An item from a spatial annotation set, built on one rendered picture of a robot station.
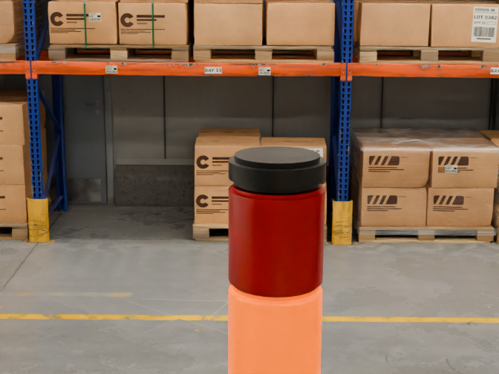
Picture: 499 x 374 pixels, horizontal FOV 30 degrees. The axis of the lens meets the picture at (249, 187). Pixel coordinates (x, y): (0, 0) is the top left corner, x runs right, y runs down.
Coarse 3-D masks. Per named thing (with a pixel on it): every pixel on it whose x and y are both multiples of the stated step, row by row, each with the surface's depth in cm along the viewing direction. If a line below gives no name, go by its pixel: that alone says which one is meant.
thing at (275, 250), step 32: (256, 192) 46; (320, 192) 47; (256, 224) 46; (288, 224) 46; (320, 224) 47; (256, 256) 47; (288, 256) 46; (320, 256) 48; (256, 288) 47; (288, 288) 47
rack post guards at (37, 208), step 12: (36, 204) 820; (336, 204) 818; (348, 204) 818; (36, 216) 822; (336, 216) 820; (348, 216) 821; (36, 228) 825; (48, 228) 831; (336, 228) 823; (348, 228) 823; (36, 240) 828; (48, 240) 832; (336, 240) 825; (348, 240) 825
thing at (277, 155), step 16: (240, 160) 47; (256, 160) 46; (272, 160) 46; (288, 160) 46; (304, 160) 46; (320, 160) 48; (240, 176) 46; (256, 176) 46; (272, 176) 45; (288, 176) 45; (304, 176) 46; (320, 176) 47; (272, 192) 46; (288, 192) 46
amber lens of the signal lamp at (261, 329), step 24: (240, 312) 48; (264, 312) 47; (288, 312) 47; (312, 312) 48; (240, 336) 48; (264, 336) 47; (288, 336) 47; (312, 336) 48; (240, 360) 48; (264, 360) 48; (288, 360) 48; (312, 360) 49
